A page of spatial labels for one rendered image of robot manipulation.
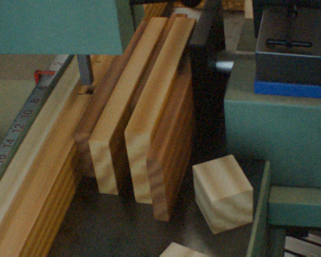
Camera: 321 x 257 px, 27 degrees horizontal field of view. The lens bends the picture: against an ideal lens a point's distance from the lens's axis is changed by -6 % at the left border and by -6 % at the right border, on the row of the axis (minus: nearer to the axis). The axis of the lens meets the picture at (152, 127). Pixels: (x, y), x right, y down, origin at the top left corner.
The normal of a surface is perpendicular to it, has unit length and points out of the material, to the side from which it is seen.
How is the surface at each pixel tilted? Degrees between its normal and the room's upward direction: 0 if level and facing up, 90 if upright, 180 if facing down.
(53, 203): 90
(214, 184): 0
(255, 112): 90
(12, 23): 90
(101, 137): 0
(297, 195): 0
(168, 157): 90
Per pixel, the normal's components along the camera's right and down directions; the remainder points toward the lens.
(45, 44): -0.24, 0.60
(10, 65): -0.11, -0.79
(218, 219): 0.28, 0.55
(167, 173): 0.97, 0.06
